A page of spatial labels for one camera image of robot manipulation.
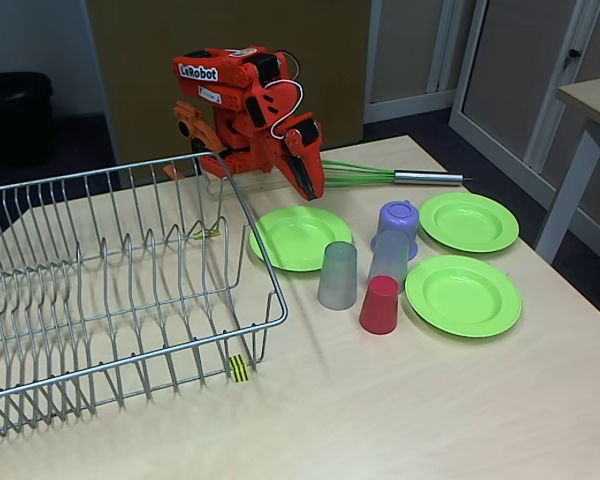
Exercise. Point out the red gripper black motor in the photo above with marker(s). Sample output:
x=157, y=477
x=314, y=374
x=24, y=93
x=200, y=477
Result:
x=300, y=159

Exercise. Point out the black trash bin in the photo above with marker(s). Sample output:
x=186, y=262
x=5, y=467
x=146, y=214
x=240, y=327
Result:
x=15, y=120

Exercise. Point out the purple plastic mug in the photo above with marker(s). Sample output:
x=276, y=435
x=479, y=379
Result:
x=399, y=215

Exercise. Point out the orange table clamp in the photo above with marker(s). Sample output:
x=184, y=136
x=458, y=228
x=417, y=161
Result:
x=200, y=127

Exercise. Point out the wooden base block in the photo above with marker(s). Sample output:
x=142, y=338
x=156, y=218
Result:
x=260, y=182

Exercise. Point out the grey translucent plastic cup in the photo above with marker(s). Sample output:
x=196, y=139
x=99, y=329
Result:
x=387, y=257
x=336, y=275

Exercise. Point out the red-orange LeRobot robot arm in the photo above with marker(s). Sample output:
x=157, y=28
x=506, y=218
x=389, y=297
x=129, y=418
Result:
x=230, y=85

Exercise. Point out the yellow black striped tape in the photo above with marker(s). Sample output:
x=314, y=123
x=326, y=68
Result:
x=240, y=369

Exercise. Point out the beige side table grey leg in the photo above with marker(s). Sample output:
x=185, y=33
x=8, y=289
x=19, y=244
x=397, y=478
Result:
x=595, y=97

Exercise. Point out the red plastic cup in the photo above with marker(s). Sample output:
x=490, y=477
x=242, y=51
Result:
x=378, y=305

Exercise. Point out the green plastic plate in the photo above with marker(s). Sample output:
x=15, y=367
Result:
x=462, y=297
x=300, y=240
x=467, y=225

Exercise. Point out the grey cabinet door white frame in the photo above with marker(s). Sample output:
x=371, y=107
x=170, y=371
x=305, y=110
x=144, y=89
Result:
x=520, y=60
x=405, y=40

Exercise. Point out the black cabinet lock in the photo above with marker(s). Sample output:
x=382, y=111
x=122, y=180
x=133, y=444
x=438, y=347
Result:
x=573, y=53

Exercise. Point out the brown partition board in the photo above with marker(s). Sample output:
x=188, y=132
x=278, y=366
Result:
x=115, y=60

